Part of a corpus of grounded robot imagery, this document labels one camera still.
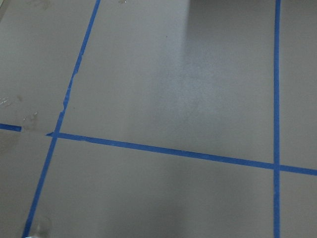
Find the clear glass beaker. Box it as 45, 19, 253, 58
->
23, 216, 52, 238

